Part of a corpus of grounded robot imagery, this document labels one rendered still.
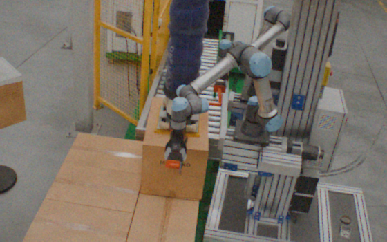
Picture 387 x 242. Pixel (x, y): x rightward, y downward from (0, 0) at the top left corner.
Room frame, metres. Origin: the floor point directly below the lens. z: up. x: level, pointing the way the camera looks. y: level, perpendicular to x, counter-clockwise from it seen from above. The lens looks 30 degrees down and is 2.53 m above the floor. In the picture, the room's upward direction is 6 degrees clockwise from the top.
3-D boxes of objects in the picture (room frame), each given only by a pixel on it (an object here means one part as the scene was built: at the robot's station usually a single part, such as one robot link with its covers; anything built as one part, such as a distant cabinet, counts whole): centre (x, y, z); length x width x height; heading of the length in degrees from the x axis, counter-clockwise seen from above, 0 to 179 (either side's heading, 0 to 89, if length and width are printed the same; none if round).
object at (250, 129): (2.39, -0.37, 1.09); 0.15 x 0.15 x 0.10
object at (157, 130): (2.56, 0.19, 0.97); 0.34 x 0.10 x 0.05; 2
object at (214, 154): (2.93, 0.08, 0.48); 0.70 x 0.03 x 0.15; 88
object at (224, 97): (4.09, -0.28, 0.50); 2.31 x 0.05 x 0.19; 178
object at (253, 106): (2.38, -0.37, 1.20); 0.13 x 0.12 x 0.14; 30
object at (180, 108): (1.98, 0.07, 1.37); 0.09 x 0.08 x 0.11; 120
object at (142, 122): (4.11, 0.37, 0.50); 2.31 x 0.05 x 0.19; 178
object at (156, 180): (2.56, 0.10, 0.75); 0.60 x 0.40 x 0.40; 2
